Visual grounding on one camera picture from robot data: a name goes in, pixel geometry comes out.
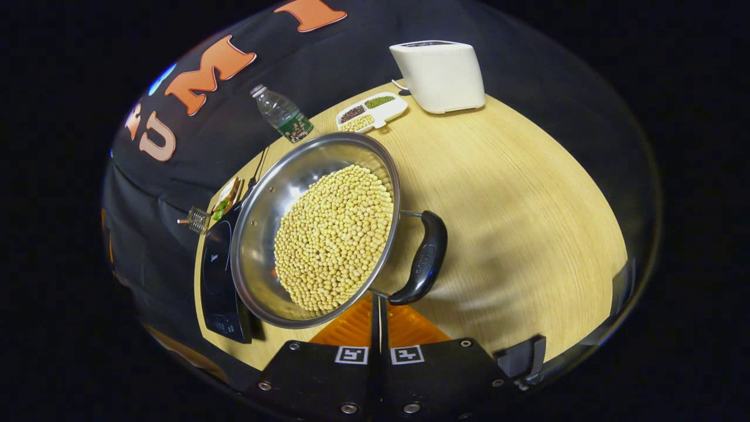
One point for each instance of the black backdrop cloth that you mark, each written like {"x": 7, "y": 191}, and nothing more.
{"x": 328, "y": 64}

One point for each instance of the stainless steel pot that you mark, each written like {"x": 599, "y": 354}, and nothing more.
{"x": 263, "y": 234}

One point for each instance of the black induction cooktop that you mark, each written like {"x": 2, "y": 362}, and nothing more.
{"x": 217, "y": 281}

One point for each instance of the pile of soybeans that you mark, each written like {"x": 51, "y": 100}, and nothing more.
{"x": 334, "y": 240}

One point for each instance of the sandwich on plate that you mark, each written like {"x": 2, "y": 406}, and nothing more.
{"x": 227, "y": 198}

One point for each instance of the clear plastic water bottle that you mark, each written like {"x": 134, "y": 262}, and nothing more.
{"x": 284, "y": 114}

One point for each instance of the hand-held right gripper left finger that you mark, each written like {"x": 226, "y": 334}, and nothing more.
{"x": 328, "y": 375}

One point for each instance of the white divided bean tray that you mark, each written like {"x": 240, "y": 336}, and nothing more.
{"x": 384, "y": 111}

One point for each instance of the white countertop appliance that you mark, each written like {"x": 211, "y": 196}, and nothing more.
{"x": 442, "y": 76}

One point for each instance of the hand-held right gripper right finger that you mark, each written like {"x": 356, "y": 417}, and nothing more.
{"x": 445, "y": 369}

